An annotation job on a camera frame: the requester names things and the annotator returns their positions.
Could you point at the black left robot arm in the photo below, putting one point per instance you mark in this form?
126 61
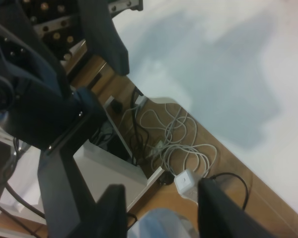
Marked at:
38 107

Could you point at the blue plastic object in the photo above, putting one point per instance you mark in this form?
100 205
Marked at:
162 223

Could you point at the white power adapter cube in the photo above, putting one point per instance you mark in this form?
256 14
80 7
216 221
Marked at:
187 185

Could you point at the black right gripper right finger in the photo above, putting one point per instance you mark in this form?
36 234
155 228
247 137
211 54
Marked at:
220 217

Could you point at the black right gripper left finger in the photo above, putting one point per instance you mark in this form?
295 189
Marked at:
108 218

